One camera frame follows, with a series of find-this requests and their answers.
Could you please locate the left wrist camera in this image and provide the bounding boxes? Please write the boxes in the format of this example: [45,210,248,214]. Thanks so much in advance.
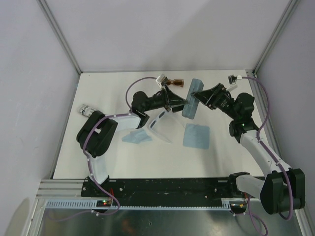
[156,74,168,87]

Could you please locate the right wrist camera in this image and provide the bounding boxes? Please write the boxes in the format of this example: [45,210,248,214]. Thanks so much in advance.
[228,75,238,86]

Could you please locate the aluminium corner post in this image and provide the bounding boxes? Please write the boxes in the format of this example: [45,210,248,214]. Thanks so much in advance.
[252,0,300,75]
[36,0,82,75]

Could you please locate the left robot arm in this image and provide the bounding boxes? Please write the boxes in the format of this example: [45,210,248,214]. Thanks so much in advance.
[76,86,188,197]

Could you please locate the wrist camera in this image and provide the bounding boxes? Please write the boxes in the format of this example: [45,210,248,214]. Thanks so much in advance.
[156,74,168,87]
[228,75,238,86]

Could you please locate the white cable duct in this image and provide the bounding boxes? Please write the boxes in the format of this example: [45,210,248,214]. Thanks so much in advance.
[44,199,233,211]

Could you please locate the newspaper print pouch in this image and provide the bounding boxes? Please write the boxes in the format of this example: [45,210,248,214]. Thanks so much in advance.
[78,104,97,118]

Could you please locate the white frame sunglasses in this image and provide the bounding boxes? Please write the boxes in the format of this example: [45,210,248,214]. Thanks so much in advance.
[148,110,185,144]

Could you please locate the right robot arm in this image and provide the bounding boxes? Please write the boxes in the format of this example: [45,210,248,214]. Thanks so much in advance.
[189,83,306,214]

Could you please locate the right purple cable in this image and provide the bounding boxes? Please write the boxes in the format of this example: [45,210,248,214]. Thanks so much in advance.
[237,75,293,234]

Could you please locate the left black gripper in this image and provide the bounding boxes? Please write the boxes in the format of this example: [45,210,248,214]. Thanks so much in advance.
[143,85,189,114]

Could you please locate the brown sunglasses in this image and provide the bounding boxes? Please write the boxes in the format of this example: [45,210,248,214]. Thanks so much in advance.
[166,79,184,88]

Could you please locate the aluminium frame rail front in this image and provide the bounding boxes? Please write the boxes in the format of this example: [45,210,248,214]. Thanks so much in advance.
[36,179,87,199]

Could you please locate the blue glasses case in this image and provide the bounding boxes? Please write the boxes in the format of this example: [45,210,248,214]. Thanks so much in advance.
[182,78,204,119]

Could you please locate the crumpled blue cleaning cloth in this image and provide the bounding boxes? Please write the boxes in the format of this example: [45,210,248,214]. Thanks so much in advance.
[122,129,152,144]

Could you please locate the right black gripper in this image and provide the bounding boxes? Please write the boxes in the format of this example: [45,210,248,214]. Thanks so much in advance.
[191,83,239,120]

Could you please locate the left aluminium corner post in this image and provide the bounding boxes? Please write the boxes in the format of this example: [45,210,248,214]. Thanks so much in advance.
[36,0,82,75]

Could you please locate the right aluminium corner post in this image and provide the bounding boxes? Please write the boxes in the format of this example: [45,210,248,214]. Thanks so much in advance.
[252,0,300,75]

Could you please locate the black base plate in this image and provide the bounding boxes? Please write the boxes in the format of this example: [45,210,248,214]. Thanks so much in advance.
[81,177,248,207]

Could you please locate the blue cleaning cloth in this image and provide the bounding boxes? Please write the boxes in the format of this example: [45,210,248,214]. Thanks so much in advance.
[183,123,210,149]
[122,129,152,144]

